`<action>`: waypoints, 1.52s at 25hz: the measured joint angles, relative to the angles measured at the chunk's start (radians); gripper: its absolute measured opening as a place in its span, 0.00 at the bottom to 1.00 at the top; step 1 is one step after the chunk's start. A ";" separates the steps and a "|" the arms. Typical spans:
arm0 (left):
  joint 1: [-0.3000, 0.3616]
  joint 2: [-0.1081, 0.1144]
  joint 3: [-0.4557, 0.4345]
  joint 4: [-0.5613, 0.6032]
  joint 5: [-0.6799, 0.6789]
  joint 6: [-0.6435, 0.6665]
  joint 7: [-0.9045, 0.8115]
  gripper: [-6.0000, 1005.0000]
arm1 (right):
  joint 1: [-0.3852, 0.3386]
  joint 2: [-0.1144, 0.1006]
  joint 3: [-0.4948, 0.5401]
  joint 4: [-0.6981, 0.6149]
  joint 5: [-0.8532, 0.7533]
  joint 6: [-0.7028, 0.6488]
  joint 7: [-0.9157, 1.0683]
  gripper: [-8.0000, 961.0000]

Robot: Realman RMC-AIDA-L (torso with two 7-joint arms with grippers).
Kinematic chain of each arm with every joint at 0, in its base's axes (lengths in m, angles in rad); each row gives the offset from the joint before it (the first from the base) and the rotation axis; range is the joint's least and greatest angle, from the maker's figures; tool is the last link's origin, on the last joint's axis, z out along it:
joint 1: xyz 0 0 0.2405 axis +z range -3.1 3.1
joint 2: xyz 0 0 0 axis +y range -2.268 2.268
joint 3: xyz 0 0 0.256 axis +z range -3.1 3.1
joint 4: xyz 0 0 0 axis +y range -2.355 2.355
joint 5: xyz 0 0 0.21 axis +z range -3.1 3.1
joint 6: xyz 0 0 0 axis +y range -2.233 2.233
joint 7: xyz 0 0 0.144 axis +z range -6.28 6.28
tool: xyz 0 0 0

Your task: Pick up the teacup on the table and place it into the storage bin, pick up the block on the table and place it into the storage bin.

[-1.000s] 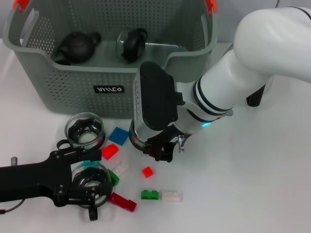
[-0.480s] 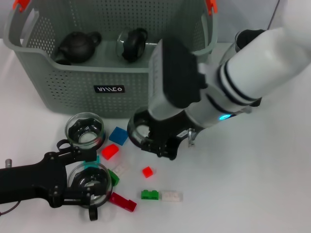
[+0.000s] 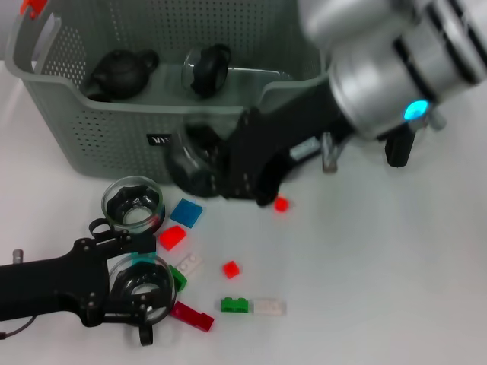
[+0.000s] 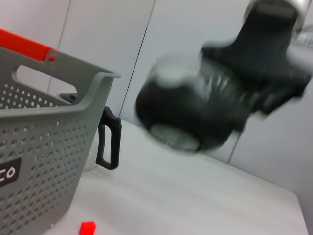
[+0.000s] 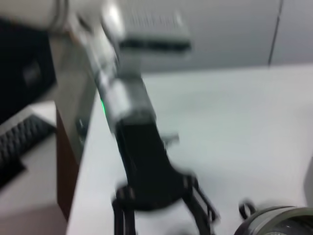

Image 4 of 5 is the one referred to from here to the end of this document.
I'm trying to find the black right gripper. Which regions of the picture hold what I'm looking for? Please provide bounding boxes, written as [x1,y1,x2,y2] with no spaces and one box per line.
[200,0,313,131]

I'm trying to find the glass teacup with black sleeve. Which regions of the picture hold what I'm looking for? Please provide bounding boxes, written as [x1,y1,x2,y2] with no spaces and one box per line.
[135,55,247,154]

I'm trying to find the grey-green perforated storage bin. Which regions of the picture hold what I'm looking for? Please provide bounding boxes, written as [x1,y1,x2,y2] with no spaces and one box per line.
[0,28,122,235]

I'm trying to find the small red cube brick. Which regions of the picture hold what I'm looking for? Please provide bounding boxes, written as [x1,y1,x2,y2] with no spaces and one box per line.
[80,221,96,235]

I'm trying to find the glass pitcher with black handle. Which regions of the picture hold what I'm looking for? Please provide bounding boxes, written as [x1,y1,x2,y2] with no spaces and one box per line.
[84,106,122,172]

